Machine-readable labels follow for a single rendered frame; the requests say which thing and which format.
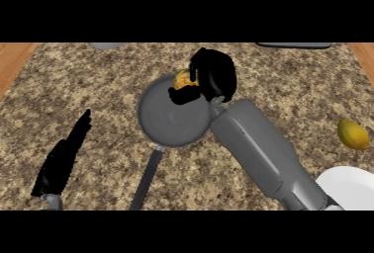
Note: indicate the yellow lemon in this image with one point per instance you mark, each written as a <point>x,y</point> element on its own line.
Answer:
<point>354,134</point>

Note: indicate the dark grey flat object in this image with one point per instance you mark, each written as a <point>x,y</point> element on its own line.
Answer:
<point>294,45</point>

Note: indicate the white plate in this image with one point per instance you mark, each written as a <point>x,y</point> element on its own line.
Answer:
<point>348,187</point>

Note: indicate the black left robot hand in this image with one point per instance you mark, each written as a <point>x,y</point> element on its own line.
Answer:
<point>61,161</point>

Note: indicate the grey frying pan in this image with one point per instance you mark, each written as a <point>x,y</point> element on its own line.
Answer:
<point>171,118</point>

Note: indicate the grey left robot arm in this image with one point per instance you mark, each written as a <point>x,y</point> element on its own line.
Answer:
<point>53,201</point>

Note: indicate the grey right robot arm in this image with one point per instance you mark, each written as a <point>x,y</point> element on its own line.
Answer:
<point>258,145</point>

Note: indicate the grey round object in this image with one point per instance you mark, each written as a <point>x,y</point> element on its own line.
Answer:
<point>106,45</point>

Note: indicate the yellow squash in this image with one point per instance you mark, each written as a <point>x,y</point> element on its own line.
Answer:
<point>184,79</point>

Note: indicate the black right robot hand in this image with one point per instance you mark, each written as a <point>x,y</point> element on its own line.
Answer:
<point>217,74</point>

